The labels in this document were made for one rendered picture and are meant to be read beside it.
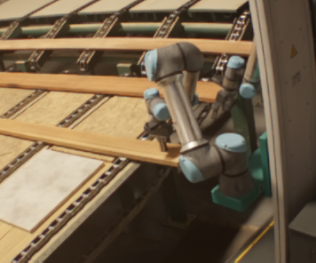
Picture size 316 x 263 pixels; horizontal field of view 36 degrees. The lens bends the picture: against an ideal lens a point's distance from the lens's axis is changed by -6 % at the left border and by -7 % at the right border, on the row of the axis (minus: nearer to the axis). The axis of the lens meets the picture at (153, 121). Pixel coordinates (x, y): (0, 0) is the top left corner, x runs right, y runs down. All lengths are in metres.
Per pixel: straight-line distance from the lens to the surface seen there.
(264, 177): 2.12
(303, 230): 2.01
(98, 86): 3.50
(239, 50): 3.50
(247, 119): 3.74
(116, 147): 2.72
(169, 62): 1.97
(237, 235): 3.28
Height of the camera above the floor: 2.20
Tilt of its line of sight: 28 degrees down
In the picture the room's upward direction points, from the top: 13 degrees counter-clockwise
